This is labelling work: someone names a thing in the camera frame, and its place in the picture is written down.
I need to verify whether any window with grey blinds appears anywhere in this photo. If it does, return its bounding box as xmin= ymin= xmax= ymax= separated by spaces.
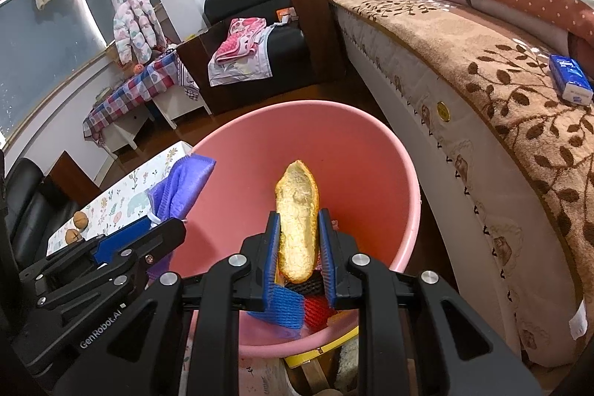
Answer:
xmin=0 ymin=0 xmax=163 ymax=146

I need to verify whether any white bed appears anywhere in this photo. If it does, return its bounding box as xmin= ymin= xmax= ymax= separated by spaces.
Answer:
xmin=291 ymin=0 xmax=594 ymax=369

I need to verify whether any blue foam net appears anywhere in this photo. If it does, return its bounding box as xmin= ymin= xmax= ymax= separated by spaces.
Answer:
xmin=247 ymin=285 xmax=307 ymax=329

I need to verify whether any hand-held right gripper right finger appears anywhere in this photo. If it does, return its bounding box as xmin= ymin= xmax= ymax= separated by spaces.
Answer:
xmin=318 ymin=208 xmax=541 ymax=396

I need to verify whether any plaid cloth side table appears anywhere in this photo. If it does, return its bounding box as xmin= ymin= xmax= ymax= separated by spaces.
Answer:
xmin=82 ymin=53 xmax=182 ymax=141

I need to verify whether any pink plastic bucket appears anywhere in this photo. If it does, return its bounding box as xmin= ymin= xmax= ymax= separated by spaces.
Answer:
xmin=168 ymin=100 xmax=422 ymax=360

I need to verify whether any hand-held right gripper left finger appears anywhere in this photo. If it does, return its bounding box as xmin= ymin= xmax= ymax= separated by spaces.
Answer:
xmin=51 ymin=210 xmax=283 ymax=396

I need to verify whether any patterned hanging cloth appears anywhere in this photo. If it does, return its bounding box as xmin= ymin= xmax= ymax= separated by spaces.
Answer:
xmin=177 ymin=53 xmax=207 ymax=102

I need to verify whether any black foam net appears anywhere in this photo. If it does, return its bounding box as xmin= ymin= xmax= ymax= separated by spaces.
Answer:
xmin=283 ymin=271 xmax=326 ymax=297

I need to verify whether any pastel puffer jacket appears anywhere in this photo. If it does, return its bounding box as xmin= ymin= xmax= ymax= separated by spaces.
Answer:
xmin=110 ymin=0 xmax=163 ymax=65

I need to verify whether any purple foam net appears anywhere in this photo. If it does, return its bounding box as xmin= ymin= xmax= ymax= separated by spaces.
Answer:
xmin=147 ymin=152 xmax=217 ymax=283

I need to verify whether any pink folded blanket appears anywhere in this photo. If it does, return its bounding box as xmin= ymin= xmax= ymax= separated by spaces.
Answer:
xmin=216 ymin=18 xmax=267 ymax=63

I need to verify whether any wooden stool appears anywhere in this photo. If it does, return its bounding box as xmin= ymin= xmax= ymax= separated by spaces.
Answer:
xmin=297 ymin=359 xmax=344 ymax=396

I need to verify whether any blue tissue pack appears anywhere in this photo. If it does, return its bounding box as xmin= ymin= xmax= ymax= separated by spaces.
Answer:
xmin=549 ymin=54 xmax=594 ymax=104

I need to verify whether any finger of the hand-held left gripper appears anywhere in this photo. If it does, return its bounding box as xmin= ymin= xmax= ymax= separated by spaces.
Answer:
xmin=35 ymin=217 xmax=187 ymax=314
xmin=19 ymin=214 xmax=157 ymax=282

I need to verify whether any white printed cloth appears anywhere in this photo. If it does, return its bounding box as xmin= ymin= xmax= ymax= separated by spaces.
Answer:
xmin=207 ymin=27 xmax=274 ymax=87

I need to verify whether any brown leaf pattern blanket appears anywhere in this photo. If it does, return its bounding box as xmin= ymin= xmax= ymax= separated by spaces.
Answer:
xmin=325 ymin=0 xmax=594 ymax=285

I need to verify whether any red foam net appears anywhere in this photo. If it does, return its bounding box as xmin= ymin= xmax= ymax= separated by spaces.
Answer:
xmin=304 ymin=295 xmax=342 ymax=327

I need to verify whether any white side table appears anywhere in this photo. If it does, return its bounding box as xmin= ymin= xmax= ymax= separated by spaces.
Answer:
xmin=153 ymin=87 xmax=212 ymax=130
xmin=99 ymin=108 xmax=156 ymax=160

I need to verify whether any orange peel piece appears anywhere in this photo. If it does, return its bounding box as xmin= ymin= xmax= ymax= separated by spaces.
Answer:
xmin=274 ymin=161 xmax=321 ymax=284

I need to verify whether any floral bear print tablecloth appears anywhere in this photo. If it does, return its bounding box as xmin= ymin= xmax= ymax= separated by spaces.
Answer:
xmin=46 ymin=141 xmax=298 ymax=396

